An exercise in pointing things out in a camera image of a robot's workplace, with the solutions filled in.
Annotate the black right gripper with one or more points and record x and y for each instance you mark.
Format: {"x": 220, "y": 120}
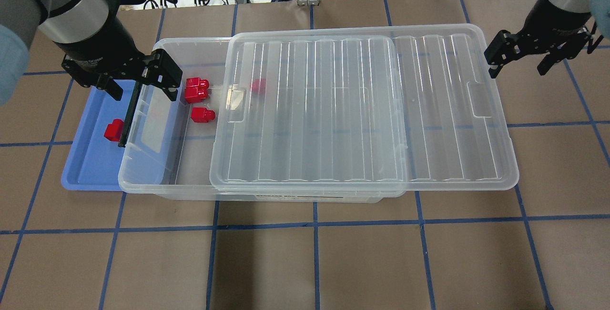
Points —
{"x": 546, "y": 23}

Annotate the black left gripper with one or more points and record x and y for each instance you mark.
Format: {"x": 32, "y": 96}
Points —
{"x": 99, "y": 42}

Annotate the red block from tray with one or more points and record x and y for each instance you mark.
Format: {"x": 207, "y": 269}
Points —
{"x": 113, "y": 131}

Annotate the clear plastic box lid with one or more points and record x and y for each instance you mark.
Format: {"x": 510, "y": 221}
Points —
{"x": 457, "y": 136}

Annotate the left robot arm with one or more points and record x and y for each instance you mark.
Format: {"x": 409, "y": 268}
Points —
{"x": 67, "y": 23}

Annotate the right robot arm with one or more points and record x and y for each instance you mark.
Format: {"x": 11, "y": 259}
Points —
{"x": 598, "y": 24}

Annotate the clear plastic storage box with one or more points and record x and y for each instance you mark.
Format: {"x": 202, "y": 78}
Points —
{"x": 190, "y": 157}

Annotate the red block upper pair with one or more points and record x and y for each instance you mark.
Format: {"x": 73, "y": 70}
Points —
{"x": 197, "y": 82}

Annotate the red block single middle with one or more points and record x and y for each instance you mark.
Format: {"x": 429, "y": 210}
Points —
{"x": 202, "y": 115}

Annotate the blue plastic tray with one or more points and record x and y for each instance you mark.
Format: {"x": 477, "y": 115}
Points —
{"x": 93, "y": 161}

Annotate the red block under lid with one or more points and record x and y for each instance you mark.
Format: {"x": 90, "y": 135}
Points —
{"x": 258, "y": 86}

